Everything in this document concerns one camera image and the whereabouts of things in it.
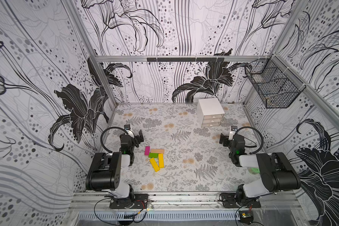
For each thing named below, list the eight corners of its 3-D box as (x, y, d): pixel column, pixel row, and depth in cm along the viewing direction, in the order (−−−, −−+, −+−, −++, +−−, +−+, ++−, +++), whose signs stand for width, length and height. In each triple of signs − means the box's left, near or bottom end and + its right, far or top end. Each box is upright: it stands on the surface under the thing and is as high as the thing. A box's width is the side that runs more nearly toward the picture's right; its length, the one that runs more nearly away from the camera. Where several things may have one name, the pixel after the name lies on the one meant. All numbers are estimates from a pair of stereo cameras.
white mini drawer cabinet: (198, 127, 105) (201, 115, 94) (195, 101, 123) (197, 88, 112) (219, 127, 105) (225, 115, 94) (213, 101, 123) (216, 88, 112)
